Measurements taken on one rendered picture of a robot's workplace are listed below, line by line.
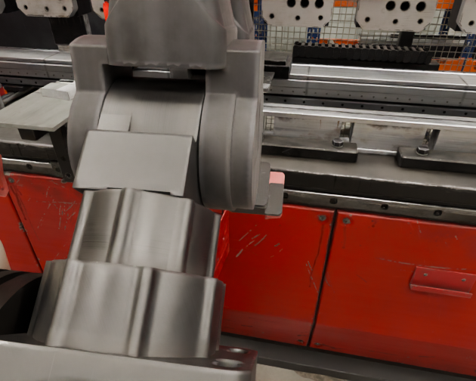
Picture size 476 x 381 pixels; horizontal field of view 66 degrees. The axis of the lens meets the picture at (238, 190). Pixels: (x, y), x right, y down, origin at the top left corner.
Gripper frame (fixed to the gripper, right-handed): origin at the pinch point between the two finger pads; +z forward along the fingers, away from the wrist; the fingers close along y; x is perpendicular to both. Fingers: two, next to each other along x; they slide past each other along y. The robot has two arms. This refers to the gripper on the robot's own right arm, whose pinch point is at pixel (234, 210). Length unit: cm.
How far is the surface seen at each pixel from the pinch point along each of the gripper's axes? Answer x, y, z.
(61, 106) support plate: -30, 47, 15
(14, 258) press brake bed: -7, 85, 71
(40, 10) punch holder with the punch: -51, 54, 4
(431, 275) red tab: -8, -48, 49
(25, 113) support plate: -26, 53, 13
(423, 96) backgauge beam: -59, -47, 36
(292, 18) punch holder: -47.4, -6.4, 2.2
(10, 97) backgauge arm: -57, 91, 45
